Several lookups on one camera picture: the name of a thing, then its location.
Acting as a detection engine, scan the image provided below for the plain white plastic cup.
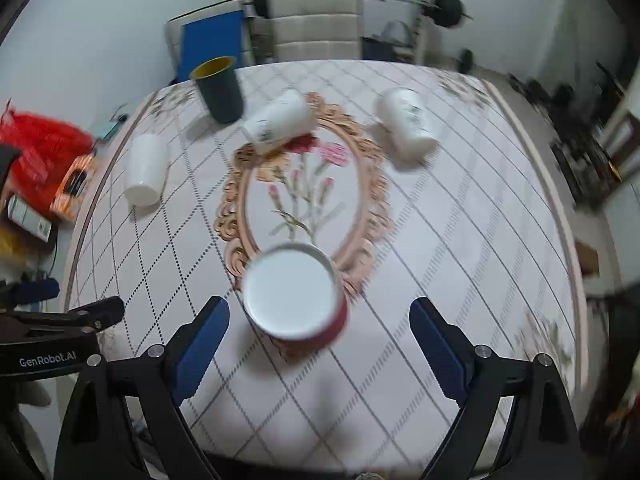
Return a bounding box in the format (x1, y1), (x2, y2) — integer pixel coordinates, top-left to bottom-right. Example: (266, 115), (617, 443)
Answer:
(124, 133), (168, 208)

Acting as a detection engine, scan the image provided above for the red plastic bag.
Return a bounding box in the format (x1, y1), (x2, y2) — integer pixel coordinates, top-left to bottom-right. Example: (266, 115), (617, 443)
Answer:
(1, 102), (93, 221)

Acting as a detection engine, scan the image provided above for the orange tissue pack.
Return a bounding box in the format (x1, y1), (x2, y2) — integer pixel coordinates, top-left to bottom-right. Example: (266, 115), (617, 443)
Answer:
(50, 153), (96, 222)

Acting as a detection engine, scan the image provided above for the red ribbed paper cup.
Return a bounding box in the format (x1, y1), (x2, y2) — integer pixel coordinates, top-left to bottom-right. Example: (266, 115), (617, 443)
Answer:
(241, 242), (348, 350)

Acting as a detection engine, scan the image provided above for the beige padded chair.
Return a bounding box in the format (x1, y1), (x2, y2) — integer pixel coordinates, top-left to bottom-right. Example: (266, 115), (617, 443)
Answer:
(267, 0), (362, 62)

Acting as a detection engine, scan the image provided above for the white paper cup with print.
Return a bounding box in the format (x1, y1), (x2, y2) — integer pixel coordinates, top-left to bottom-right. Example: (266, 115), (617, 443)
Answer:
(242, 89), (317, 156)

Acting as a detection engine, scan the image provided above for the chair with blue cloth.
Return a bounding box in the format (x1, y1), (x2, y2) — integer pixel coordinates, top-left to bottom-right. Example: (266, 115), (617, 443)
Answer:
(165, 0), (254, 82)

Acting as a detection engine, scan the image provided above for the barbell weight rack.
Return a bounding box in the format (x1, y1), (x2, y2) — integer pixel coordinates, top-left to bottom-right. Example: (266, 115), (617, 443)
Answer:
(250, 0), (470, 64)

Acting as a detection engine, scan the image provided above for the light blue booklet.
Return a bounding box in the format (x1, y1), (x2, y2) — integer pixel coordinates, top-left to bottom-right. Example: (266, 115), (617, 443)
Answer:
(93, 114), (128, 142)

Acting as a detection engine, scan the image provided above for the dark green yellow-lined cup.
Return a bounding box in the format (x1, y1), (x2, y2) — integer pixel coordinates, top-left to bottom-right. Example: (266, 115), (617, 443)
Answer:
(190, 56), (244, 125)

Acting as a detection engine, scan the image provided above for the yellow snack bag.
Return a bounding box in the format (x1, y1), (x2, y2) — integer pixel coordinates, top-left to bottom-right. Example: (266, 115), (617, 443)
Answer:
(0, 221), (41, 282)

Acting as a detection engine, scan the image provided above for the floral checked tablecloth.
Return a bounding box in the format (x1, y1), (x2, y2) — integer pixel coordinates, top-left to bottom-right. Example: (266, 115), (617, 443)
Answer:
(61, 61), (586, 476)

